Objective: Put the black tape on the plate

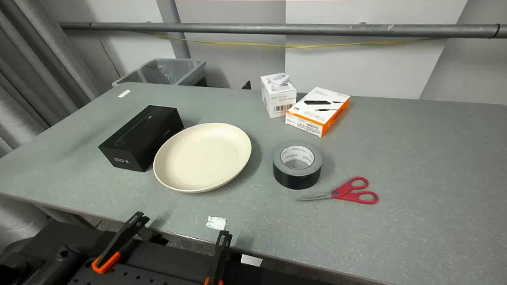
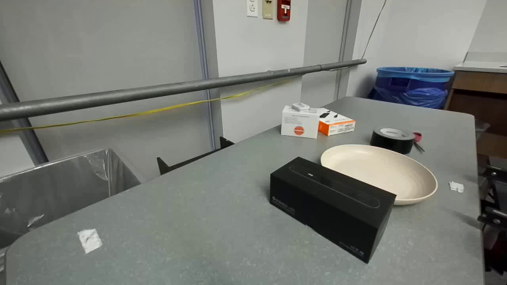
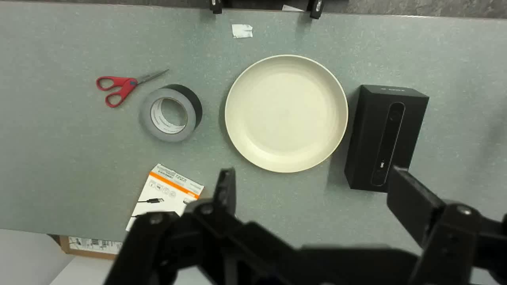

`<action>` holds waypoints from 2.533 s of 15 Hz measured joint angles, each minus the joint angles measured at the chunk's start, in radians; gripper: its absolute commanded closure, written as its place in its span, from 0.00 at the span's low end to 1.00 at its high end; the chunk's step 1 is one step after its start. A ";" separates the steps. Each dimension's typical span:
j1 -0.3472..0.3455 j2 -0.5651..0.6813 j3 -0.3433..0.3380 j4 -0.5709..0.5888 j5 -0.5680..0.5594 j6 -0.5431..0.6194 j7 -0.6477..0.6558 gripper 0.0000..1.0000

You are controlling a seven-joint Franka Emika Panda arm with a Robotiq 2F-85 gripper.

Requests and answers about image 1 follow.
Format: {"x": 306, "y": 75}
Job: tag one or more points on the white label sticker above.
{"x": 251, "y": 260}

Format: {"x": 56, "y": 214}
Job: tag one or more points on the cream round plate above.
{"x": 203, "y": 157}

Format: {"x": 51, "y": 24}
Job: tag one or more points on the grey vertical wall post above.
{"x": 177, "y": 45}

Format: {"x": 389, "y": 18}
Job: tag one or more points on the black chair back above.
{"x": 246, "y": 84}

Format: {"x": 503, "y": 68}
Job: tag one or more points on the white cardboard box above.
{"x": 278, "y": 97}

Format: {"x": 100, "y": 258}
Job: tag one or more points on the grey bin with liner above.
{"x": 169, "y": 72}

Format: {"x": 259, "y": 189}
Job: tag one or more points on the black rectangular box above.
{"x": 140, "y": 138}

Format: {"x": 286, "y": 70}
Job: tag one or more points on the crumpled white tape patch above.
{"x": 216, "y": 222}

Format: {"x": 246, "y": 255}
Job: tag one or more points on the orange and white box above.
{"x": 319, "y": 111}

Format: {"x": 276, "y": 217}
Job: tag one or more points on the grey metal rail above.
{"x": 275, "y": 29}

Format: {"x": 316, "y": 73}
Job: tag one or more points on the grey diagonal frame strut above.
{"x": 56, "y": 56}

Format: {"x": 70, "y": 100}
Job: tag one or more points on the black orange bar clamp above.
{"x": 118, "y": 247}
{"x": 221, "y": 258}

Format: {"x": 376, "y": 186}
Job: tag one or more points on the black tape roll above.
{"x": 295, "y": 181}

